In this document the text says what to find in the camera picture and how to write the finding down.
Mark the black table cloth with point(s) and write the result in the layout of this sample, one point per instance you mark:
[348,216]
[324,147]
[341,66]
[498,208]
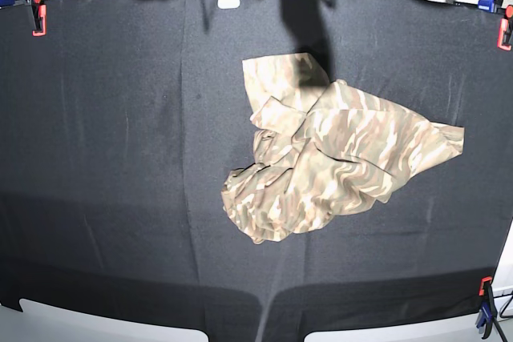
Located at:
[120,125]

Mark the red blue clamp front right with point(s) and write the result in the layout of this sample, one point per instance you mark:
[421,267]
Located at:
[487,309]

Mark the camouflage t-shirt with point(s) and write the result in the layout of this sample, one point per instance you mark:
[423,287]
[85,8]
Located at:
[323,148]

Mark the red clamp right rear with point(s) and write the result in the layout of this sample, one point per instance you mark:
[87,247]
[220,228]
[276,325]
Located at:
[504,41]

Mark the red clamp left rear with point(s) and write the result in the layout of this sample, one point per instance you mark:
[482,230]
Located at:
[38,9]

